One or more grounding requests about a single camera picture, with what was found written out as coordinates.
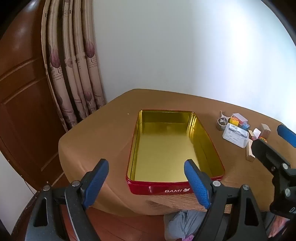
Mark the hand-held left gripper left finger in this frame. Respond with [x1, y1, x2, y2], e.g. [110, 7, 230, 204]
[25, 159, 110, 241]

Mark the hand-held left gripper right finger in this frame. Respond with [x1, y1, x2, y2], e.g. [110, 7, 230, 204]
[184, 159, 269, 241]

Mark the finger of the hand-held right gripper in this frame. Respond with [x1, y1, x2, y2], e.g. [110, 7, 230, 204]
[252, 138, 296, 204]
[277, 124, 296, 148]

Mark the long light wooden block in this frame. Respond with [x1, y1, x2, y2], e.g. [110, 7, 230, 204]
[246, 141, 255, 162]

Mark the pink and white block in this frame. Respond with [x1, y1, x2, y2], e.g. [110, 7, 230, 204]
[248, 128, 262, 141]

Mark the clear plastic case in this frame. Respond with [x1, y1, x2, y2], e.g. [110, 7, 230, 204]
[222, 123, 251, 148]

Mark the red tin box gold inside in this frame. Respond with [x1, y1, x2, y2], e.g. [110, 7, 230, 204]
[126, 109, 225, 195]

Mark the person's right hand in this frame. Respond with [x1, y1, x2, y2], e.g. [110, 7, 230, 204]
[268, 214, 292, 238]

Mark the clear box with pink lid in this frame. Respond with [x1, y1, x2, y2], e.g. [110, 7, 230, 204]
[231, 113, 248, 124]

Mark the person's leg in grey pants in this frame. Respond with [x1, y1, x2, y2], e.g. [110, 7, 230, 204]
[164, 210, 222, 241]

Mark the brown wooden door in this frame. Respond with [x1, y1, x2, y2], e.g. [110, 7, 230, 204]
[0, 0, 70, 193]

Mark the beige curtain with leaf print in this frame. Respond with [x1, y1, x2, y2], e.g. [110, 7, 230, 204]
[41, 0, 107, 132]

